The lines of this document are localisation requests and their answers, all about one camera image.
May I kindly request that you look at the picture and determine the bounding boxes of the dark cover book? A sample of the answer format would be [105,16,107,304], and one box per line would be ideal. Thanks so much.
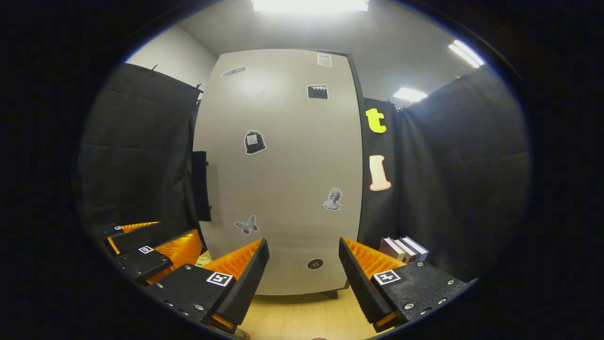
[394,238,418,263]

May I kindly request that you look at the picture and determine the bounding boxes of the beige cabinet door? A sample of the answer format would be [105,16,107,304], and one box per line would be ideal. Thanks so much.
[193,49,363,296]

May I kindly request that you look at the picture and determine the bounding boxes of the black cabinet door handle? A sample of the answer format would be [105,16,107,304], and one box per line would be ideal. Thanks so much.
[191,151,212,222]

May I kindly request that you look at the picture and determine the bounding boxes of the dark grey cabinet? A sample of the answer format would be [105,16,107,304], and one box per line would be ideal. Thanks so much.
[321,50,369,299]

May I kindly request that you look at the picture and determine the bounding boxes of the ceiling light panel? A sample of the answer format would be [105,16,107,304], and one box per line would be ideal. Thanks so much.
[393,87,428,102]
[250,0,369,13]

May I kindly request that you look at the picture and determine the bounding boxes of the black backdrop cloth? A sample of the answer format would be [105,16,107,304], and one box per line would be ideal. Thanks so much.
[75,63,531,284]

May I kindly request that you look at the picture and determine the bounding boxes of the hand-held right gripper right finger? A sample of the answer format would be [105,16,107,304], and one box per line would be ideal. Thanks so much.
[338,237,477,333]

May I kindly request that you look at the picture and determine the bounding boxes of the ceiling light strip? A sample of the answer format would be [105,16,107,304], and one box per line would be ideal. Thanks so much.
[448,40,485,69]

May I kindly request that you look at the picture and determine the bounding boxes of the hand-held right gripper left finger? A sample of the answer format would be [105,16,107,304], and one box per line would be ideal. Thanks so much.
[142,238,270,333]

